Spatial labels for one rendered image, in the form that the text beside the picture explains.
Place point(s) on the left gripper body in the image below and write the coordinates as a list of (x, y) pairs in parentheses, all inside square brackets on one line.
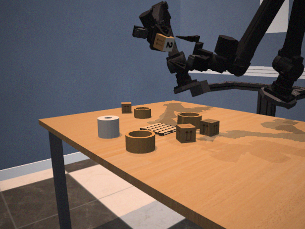
[(197, 46)]

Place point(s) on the grey cylinder with pale top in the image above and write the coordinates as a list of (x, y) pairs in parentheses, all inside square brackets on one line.
[(108, 127)]

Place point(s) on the small wooden pallet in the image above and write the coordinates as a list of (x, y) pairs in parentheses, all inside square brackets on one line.
[(160, 129)]

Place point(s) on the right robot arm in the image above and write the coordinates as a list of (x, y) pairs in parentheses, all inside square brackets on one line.
[(148, 19)]

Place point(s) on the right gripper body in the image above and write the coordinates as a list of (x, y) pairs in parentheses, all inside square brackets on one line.
[(154, 35)]

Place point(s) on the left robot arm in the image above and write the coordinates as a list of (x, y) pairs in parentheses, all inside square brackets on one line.
[(235, 56)]

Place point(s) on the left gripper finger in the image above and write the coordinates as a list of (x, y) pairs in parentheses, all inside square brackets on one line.
[(187, 38), (180, 66)]

